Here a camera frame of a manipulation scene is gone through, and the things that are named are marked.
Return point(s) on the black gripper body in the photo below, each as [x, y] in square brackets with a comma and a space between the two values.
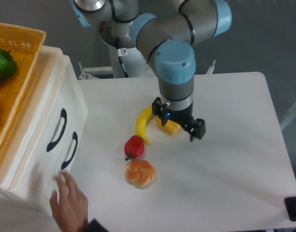
[183, 117]

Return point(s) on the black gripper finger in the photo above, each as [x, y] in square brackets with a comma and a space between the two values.
[161, 110]
[196, 128]

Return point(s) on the white top drawer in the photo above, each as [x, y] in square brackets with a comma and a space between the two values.
[64, 109]

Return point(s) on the white drawer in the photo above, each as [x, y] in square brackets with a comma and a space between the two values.
[47, 162]
[64, 109]

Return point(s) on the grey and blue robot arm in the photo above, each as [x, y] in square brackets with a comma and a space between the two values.
[138, 42]

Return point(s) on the dark sleeved forearm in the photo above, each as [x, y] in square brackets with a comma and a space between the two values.
[95, 226]

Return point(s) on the white lower drawer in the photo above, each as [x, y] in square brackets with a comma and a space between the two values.
[47, 162]

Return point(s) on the white drawer cabinet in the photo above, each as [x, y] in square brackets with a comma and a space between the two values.
[25, 120]

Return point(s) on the person's bare hand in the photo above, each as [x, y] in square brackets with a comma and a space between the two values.
[69, 205]

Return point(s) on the yellow toy corn cob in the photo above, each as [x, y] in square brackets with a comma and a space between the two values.
[170, 127]

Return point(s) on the yellow toy banana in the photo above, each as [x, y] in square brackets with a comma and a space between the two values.
[142, 120]

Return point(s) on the red toy bell pepper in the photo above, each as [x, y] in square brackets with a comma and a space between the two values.
[134, 147]

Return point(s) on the braided toy bread roll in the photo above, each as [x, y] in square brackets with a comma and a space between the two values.
[140, 173]

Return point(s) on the black device at table edge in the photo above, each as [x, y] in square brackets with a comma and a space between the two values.
[290, 203]

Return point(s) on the orange wicker basket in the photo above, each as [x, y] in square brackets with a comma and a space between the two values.
[24, 44]

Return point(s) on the green toy bell pepper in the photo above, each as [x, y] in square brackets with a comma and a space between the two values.
[8, 65]

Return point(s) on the white chair frame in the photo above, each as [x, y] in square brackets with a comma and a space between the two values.
[288, 117]

